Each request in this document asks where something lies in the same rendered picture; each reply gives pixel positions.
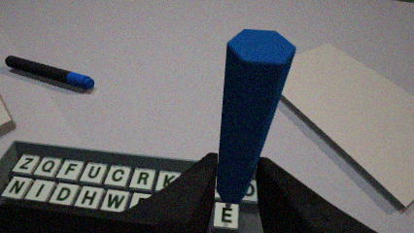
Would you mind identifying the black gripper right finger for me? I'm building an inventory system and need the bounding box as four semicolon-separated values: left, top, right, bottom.
257;157;377;233

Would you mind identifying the grey keyboard with white letter keys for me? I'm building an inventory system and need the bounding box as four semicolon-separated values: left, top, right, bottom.
0;140;264;233

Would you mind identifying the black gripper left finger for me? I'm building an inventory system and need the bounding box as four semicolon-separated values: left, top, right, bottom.
0;152;218;233

